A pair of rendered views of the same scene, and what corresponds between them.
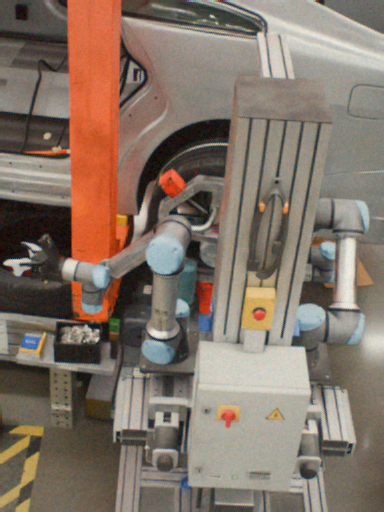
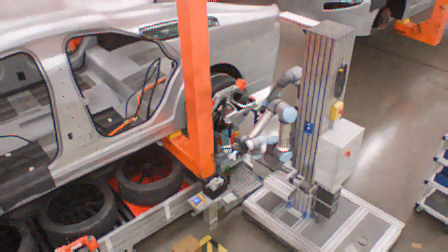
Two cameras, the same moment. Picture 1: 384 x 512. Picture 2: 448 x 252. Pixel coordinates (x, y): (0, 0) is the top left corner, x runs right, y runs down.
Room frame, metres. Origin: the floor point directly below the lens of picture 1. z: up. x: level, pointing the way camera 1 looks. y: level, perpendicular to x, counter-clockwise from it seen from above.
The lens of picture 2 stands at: (0.65, 2.13, 3.23)
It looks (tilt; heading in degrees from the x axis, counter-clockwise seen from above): 37 degrees down; 318
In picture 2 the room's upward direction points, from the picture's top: 2 degrees counter-clockwise
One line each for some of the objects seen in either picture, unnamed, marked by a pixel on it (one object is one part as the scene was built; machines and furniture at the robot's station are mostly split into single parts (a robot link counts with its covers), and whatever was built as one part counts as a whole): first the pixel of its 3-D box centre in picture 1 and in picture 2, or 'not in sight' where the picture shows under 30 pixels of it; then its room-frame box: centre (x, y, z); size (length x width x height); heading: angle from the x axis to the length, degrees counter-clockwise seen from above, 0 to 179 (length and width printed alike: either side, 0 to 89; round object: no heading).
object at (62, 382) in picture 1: (63, 388); (210, 212); (2.68, 0.52, 0.21); 0.10 x 0.10 x 0.42; 87
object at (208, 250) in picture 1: (217, 241); (232, 115); (3.03, -0.11, 0.85); 0.21 x 0.14 x 0.14; 177
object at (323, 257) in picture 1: (323, 255); not in sight; (2.86, -0.55, 0.95); 0.11 x 0.08 x 0.11; 92
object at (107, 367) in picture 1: (69, 353); (211, 194); (2.68, 0.49, 0.44); 0.43 x 0.17 x 0.03; 87
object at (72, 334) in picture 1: (78, 341); (215, 186); (2.67, 0.45, 0.51); 0.20 x 0.14 x 0.13; 94
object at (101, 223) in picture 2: not in sight; (79, 211); (3.39, 1.48, 0.39); 0.66 x 0.66 x 0.24
